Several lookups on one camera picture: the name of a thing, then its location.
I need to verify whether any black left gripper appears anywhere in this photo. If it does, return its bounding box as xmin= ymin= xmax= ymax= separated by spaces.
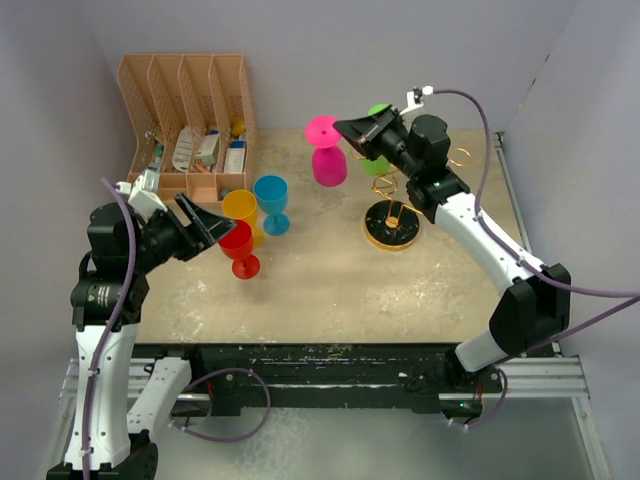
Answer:
xmin=130 ymin=191 xmax=236 ymax=272

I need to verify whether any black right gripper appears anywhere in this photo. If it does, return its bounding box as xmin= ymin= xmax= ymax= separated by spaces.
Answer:
xmin=333 ymin=106 xmax=421 ymax=180

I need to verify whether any red wine glass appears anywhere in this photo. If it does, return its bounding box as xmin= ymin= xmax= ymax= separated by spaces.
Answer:
xmin=218 ymin=220 xmax=261 ymax=280

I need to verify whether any yellow wine glass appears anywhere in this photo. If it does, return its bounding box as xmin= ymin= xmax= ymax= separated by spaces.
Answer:
xmin=222 ymin=190 xmax=264 ymax=247

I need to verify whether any pink wine glass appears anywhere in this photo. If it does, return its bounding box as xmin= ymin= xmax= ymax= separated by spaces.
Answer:
xmin=304 ymin=115 xmax=348 ymax=188

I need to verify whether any blue wine glass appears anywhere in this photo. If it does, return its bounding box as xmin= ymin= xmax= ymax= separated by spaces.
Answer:
xmin=254 ymin=175 xmax=290 ymax=236

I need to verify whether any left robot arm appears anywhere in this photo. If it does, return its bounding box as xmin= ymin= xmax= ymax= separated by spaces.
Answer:
xmin=46 ymin=194 xmax=237 ymax=479

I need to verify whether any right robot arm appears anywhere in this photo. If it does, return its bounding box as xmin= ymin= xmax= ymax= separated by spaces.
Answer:
xmin=333 ymin=107 xmax=570 ymax=391

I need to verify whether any green wine glass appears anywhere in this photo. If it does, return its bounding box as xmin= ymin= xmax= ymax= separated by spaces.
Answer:
xmin=360 ymin=103 xmax=392 ymax=176

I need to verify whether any white medicine box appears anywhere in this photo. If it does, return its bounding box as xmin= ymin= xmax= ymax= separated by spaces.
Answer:
xmin=194 ymin=133 xmax=219 ymax=167

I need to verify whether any white blister pack box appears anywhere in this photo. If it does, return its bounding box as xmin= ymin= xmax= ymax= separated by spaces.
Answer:
xmin=223 ymin=140 xmax=247 ymax=174

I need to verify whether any yellow small object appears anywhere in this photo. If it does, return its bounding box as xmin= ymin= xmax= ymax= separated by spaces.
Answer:
xmin=231 ymin=118 xmax=246 ymax=138

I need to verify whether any peach desk organizer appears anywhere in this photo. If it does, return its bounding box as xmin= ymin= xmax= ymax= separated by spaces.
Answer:
xmin=117 ymin=53 xmax=258 ymax=209

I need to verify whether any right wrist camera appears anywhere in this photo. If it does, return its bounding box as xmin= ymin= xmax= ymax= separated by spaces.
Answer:
xmin=399 ymin=86 xmax=434 ymax=116

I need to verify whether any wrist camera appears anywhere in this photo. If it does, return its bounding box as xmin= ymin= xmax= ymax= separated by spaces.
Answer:
xmin=116 ymin=169 xmax=168 ymax=218
xmin=399 ymin=86 xmax=434 ymax=116

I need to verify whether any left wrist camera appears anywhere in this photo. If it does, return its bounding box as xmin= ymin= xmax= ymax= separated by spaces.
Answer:
xmin=116 ymin=169 xmax=168 ymax=218

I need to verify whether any gold wire glass rack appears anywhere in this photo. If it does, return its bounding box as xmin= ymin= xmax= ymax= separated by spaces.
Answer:
xmin=347 ymin=144 xmax=473 ymax=252

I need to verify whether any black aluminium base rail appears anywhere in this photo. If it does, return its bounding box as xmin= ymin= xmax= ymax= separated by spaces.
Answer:
xmin=59 ymin=341 xmax=591 ymax=416

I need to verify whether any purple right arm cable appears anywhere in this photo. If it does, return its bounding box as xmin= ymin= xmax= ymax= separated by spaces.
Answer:
xmin=432 ymin=87 xmax=640 ymax=431

